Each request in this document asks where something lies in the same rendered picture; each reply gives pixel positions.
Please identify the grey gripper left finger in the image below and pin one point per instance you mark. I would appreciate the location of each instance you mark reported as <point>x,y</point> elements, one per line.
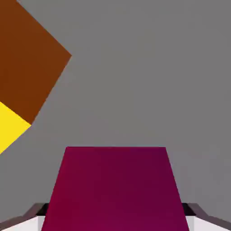
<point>34,219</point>

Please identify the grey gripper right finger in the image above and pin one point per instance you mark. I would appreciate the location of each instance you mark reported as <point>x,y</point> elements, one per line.
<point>198,219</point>

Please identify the large yellow box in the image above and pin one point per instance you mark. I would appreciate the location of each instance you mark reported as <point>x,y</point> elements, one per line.
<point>27,63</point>

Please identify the small magenta cube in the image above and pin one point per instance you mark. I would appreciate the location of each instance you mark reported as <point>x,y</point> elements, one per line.
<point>115,189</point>

